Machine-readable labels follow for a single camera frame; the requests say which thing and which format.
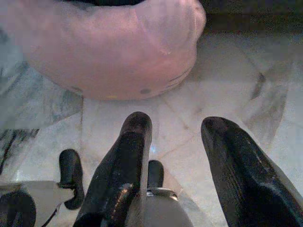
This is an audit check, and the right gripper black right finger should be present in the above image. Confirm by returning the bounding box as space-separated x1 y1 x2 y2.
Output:
200 116 303 227

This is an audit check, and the robot black foot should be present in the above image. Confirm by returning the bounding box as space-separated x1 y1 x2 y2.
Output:
147 160 165 189
58 148 85 210

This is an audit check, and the robot silver right leg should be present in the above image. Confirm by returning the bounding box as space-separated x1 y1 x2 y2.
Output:
129 186 194 227

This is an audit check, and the robot black left foot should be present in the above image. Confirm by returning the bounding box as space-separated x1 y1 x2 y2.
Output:
58 148 85 210

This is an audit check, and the robot black right foot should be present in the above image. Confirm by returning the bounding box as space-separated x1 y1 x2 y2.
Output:
147 160 165 189

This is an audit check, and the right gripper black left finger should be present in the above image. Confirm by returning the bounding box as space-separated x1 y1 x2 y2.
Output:
73 111 153 227

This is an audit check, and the mauve fabric sofa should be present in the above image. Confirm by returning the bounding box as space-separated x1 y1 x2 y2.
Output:
0 0 207 101

